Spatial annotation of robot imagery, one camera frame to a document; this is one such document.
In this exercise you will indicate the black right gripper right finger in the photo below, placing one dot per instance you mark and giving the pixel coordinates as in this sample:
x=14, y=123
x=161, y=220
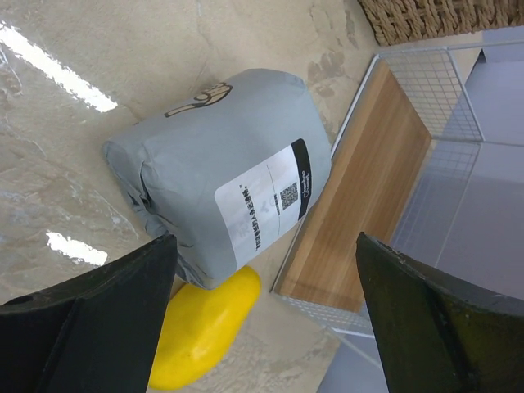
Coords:
x=436, y=332

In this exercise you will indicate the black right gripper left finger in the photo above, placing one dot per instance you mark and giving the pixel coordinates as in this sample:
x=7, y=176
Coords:
x=97, y=332

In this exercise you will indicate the grey paper towel roll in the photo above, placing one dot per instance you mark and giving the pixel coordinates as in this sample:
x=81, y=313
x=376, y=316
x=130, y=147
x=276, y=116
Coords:
x=228, y=172

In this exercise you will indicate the yellow mango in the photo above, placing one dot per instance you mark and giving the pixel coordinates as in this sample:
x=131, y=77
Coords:
x=199, y=328

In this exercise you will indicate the woven wicker fruit basket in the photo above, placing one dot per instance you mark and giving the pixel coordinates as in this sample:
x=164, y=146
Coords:
x=404, y=21

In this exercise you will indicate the white wire wooden shelf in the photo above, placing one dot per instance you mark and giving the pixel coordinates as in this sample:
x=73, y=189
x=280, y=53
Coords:
x=424, y=161

